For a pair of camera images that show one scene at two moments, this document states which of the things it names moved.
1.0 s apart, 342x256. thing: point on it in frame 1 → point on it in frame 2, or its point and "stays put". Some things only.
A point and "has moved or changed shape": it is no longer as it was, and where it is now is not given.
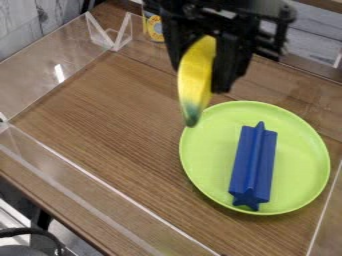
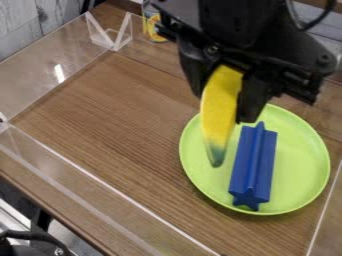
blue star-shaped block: [252, 166] stays put
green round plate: [302, 155] stays put
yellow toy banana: [195, 77] has moved or changed shape
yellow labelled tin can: [152, 26] stays put
